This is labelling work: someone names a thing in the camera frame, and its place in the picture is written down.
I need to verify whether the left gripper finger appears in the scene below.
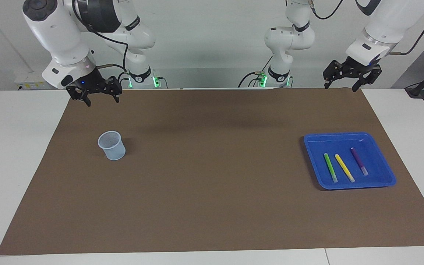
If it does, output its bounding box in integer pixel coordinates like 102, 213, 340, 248
351, 66, 382, 92
323, 60, 347, 90

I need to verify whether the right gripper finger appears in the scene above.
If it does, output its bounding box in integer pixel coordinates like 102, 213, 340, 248
66, 85, 92, 107
106, 77, 123, 103

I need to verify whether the purple marker pen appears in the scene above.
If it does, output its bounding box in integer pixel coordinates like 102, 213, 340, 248
350, 147, 369, 176

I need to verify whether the yellow marker pen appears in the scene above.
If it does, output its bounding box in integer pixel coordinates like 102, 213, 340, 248
335, 154, 356, 183

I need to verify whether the green marker pen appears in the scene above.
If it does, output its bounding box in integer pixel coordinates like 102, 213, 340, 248
324, 153, 339, 184

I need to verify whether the blue plastic tray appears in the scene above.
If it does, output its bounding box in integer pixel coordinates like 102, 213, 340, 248
303, 132, 397, 191

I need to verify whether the white power strip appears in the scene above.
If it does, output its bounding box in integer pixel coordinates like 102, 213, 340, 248
14, 72, 55, 90

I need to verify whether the clear plastic cup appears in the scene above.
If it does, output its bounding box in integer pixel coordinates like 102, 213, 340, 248
98, 131, 126, 161

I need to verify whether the brown table mat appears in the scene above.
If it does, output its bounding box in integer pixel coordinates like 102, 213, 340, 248
0, 88, 424, 256

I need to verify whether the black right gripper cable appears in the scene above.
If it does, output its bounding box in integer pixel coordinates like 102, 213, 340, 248
71, 0, 130, 74

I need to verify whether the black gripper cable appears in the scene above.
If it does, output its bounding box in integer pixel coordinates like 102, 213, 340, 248
310, 0, 424, 56
71, 0, 130, 74

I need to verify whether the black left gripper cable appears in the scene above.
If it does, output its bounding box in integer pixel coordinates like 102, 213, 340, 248
310, 0, 424, 56

